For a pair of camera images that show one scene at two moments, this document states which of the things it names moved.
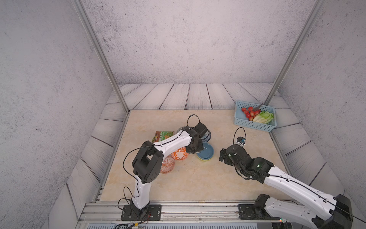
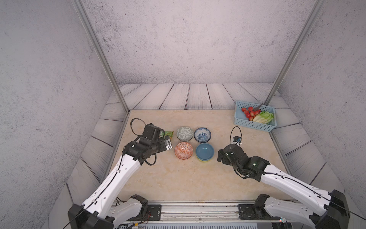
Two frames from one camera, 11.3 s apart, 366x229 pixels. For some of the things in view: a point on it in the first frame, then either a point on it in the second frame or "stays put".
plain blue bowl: (207, 152) stays put
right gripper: (226, 159) stays put
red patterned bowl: (167, 165) to (183, 150)
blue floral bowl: (207, 137) stays put
